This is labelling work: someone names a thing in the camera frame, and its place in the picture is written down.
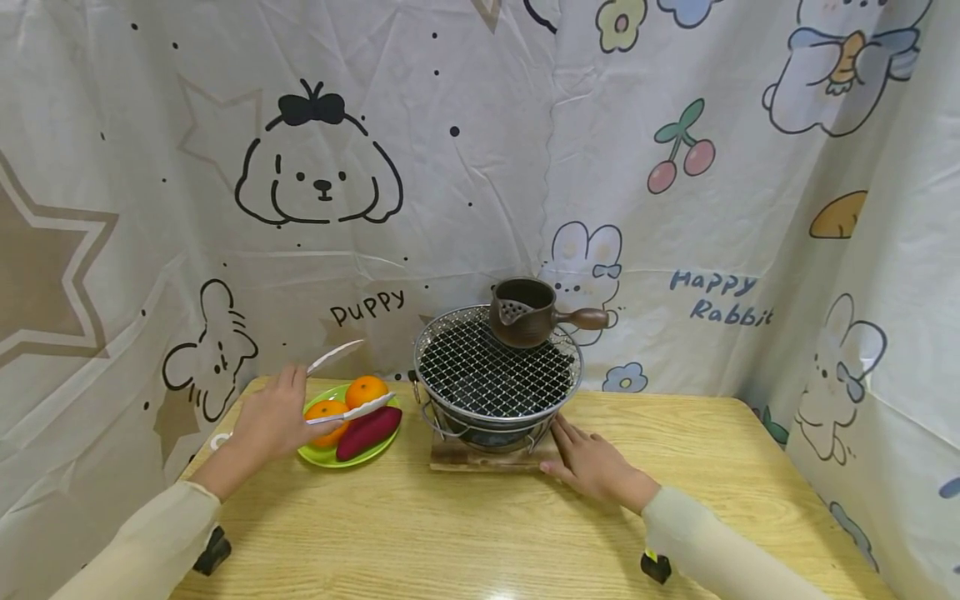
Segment person's right hand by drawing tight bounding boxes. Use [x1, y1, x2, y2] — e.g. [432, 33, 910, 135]
[539, 413, 663, 516]

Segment person's left hand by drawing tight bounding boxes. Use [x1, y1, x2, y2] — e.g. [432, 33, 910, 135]
[222, 364, 345, 478]

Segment white plastic tongs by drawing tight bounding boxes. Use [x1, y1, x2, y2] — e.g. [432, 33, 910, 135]
[210, 339, 397, 452]

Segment person's left forearm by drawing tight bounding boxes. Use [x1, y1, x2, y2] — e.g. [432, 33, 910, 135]
[47, 450, 250, 600]

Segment person's right forearm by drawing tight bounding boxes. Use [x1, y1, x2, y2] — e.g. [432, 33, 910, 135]
[638, 485, 835, 600]

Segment orange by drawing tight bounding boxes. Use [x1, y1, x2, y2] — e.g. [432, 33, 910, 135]
[345, 375, 391, 410]
[303, 400, 353, 450]

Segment green plate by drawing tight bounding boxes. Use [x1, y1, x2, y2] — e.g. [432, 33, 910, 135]
[297, 382, 403, 469]

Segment purple sweet potato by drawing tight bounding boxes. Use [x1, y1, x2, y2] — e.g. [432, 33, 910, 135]
[335, 406, 404, 463]

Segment wooden base board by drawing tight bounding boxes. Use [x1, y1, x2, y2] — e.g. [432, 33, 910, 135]
[429, 428, 565, 474]

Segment black charcoal stove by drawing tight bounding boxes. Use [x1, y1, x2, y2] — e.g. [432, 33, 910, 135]
[407, 370, 565, 456]

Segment black wrist band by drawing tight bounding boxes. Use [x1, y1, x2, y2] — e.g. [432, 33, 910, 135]
[639, 550, 674, 585]
[192, 525, 233, 578]

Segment round wire mesh grill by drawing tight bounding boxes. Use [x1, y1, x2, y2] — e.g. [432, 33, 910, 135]
[412, 305, 585, 423]

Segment brown clay pot with handle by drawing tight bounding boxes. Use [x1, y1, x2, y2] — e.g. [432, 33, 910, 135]
[488, 277, 610, 350]

